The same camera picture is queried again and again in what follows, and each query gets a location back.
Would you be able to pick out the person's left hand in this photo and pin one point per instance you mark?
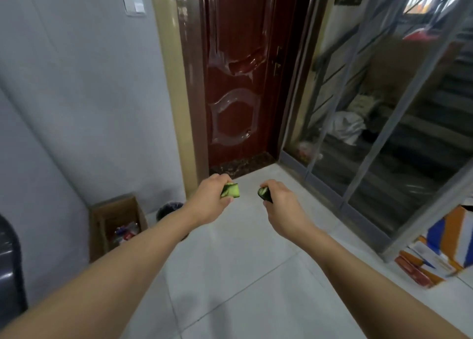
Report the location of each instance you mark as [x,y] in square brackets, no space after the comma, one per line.
[208,202]

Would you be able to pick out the person's right hand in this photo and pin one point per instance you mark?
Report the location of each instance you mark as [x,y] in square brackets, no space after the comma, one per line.
[288,213]

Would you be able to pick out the cucumber piece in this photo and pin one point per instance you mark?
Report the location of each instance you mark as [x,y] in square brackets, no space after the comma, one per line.
[264,193]
[231,191]

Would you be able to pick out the person's right forearm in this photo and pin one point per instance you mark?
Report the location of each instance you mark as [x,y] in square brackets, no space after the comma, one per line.
[369,287]

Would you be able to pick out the person's left forearm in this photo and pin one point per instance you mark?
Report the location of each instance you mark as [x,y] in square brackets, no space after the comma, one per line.
[111,283]

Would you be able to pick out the black trash bin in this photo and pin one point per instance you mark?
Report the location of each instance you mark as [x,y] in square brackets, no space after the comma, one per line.
[168,211]

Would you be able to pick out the small white red bottle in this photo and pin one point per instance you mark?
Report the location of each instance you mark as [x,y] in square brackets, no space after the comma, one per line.
[127,235]

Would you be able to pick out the white plastic bag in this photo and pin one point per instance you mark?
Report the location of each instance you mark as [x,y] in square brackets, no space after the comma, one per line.
[347,128]

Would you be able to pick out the brown cardboard box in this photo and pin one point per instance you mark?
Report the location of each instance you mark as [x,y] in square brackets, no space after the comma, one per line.
[99,224]

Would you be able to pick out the glass sliding door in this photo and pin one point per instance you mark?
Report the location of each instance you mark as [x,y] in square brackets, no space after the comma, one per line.
[388,146]

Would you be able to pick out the orange blue white carton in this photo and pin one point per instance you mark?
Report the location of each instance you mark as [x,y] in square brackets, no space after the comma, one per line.
[443,246]

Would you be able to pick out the dark red wooden door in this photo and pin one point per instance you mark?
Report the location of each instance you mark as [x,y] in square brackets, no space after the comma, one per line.
[240,35]

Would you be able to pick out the grey cabinet with black edge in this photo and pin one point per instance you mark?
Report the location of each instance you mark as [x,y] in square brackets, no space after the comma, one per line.
[11,268]

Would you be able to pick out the white wall switch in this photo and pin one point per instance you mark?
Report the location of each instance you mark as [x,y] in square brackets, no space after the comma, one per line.
[133,3]

